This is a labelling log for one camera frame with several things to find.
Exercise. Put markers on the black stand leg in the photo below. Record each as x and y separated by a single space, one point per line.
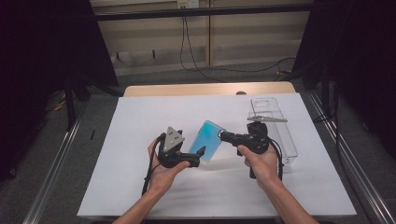
70 105

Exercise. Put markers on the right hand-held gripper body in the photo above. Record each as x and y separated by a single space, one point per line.
257 138

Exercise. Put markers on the black stand pole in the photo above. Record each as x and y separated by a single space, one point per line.
326 90

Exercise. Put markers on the metal floor rail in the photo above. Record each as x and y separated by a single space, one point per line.
53 174
355 161

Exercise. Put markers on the white table mat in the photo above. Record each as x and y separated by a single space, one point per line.
130 124

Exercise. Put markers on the yellow plug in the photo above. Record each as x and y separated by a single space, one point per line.
281 73

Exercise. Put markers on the person's left hand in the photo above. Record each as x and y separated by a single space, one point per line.
163 177

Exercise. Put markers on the person's right hand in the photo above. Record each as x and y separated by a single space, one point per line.
261 165

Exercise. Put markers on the clear plastic box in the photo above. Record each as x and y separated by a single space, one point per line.
285 140

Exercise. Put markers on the small black floor piece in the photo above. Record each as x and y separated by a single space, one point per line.
92 134

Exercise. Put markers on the wooden table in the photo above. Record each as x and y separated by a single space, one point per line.
205 88

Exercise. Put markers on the iridescent phone case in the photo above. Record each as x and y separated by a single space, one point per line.
207 140

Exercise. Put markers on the white wall outlet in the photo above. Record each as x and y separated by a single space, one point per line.
187 3

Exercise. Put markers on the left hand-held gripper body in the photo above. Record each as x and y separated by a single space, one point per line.
171 146

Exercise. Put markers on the black curtain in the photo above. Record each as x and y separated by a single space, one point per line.
46 62
358 62

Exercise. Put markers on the black horizontal bar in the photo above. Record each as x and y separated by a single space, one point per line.
202 12

